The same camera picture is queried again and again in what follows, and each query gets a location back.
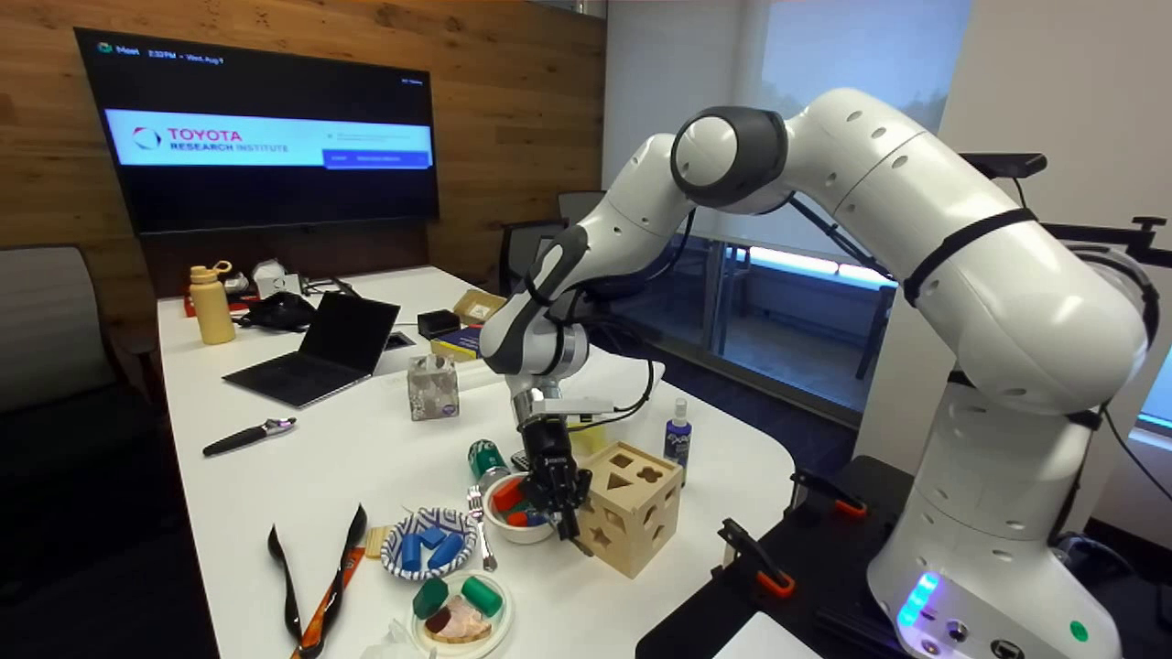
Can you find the brown toy food piece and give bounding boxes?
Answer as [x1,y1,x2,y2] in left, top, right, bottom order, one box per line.
[425,603,495,644]

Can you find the black laptop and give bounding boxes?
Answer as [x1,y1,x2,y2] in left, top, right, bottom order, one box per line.
[220,289,404,409]

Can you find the white small item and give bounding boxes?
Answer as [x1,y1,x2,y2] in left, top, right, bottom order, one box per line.
[248,256,305,305]

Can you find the yellow water bottle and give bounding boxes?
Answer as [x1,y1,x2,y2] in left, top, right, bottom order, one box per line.
[182,256,239,349]

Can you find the bright green toy piece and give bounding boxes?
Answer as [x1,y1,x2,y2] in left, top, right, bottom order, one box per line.
[458,572,508,620]

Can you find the black camera on stand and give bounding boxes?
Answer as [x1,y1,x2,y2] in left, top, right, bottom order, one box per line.
[955,148,1053,183]

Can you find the green can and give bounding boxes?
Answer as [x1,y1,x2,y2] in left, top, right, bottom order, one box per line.
[464,435,514,486]

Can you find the white board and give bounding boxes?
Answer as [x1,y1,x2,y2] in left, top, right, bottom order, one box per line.
[711,608,824,659]

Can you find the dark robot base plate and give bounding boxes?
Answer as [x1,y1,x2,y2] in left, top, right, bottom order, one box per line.
[634,453,944,659]

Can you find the black cloth bag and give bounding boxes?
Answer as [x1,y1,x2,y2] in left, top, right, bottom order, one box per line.
[235,289,323,334]

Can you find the clear bag yellow contents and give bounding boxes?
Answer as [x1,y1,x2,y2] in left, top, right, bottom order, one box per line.
[569,417,616,463]

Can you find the tan cardboard box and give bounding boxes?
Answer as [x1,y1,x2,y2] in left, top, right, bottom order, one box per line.
[449,287,514,328]

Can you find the dark green toy piece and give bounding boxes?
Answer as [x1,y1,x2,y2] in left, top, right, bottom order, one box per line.
[413,574,458,624]

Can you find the small metal spoon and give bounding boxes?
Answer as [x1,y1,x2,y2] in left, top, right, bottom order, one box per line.
[464,486,501,574]

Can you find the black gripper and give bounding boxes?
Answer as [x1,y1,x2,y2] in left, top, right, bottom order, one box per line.
[515,414,598,542]

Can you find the orange handled tool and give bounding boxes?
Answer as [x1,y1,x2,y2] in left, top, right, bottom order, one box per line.
[265,502,373,659]

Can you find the large wall television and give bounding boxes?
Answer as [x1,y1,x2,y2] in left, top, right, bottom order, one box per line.
[72,26,442,239]

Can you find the red toy block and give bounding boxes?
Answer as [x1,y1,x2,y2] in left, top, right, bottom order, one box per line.
[497,486,534,531]

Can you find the small clear bottle blue label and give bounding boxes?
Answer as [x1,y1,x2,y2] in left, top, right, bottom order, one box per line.
[664,398,697,472]

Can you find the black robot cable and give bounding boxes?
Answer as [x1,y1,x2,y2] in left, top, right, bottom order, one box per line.
[562,352,664,431]

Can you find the orange black clamp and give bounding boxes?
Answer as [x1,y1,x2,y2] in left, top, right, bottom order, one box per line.
[791,470,876,526]
[714,514,802,603]

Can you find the black marker pen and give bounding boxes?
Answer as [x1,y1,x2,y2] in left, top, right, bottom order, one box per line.
[197,414,302,463]

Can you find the small black box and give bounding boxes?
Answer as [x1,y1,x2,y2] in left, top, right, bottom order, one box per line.
[413,308,464,344]

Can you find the wooden shape sorter box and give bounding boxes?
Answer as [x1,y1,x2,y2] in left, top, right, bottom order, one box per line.
[570,439,685,582]

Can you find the grey office chair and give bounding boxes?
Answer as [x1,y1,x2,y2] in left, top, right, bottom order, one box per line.
[0,241,130,414]
[558,187,612,241]
[501,217,564,297]

